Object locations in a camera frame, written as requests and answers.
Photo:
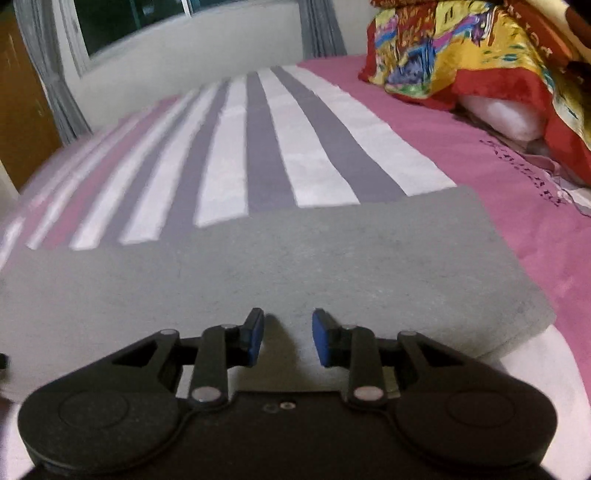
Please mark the wooden door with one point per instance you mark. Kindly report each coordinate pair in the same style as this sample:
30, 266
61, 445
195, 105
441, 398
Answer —
23, 106

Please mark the striped pink bed sheet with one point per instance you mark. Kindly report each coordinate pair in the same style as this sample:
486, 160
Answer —
300, 138

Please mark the white pillow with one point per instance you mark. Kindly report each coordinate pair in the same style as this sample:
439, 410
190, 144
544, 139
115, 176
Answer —
503, 115

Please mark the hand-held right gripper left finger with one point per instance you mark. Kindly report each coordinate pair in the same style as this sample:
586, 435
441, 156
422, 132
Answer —
252, 338

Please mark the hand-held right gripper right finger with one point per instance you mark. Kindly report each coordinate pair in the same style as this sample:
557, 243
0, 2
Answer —
320, 338

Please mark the window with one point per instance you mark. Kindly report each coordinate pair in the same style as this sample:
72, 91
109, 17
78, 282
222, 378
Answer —
134, 23

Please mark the colourful printed blanket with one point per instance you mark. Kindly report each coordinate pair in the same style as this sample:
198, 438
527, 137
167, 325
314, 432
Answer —
466, 50

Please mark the grey curtain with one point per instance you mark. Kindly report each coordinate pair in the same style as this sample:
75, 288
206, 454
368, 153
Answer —
321, 27
51, 78

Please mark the grey pants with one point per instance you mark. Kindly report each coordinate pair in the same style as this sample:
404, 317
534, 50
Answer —
286, 263

